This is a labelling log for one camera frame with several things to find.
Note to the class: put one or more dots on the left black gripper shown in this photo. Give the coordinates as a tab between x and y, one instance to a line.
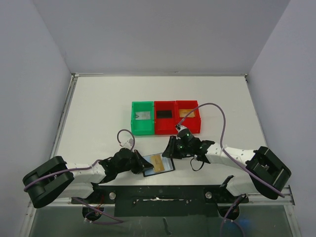
138	162

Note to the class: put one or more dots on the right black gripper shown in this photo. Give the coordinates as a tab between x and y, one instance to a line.
173	147

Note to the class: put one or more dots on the black leather card holder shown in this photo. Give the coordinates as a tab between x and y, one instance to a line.
167	162

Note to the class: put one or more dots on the gold card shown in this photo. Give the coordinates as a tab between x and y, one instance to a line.
157	163
186	113

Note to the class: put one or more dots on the green plastic bin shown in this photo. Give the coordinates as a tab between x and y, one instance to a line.
142	127

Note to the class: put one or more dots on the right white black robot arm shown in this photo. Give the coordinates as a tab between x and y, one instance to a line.
268	175

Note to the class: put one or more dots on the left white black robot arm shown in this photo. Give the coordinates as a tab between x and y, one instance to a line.
58	179

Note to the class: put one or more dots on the black card in bin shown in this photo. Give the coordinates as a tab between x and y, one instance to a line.
164	114

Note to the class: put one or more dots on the gold card in bin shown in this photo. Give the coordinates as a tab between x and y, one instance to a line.
186	113

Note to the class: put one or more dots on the silver card in bin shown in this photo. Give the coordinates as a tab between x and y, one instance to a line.
143	115

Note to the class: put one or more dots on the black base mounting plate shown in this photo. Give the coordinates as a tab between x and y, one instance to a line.
161	201

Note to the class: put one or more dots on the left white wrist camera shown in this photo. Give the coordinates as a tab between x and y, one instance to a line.
129	144

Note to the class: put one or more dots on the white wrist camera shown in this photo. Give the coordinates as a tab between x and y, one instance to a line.
180	127
129	144

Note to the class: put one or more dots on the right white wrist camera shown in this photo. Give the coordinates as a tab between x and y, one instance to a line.
180	127

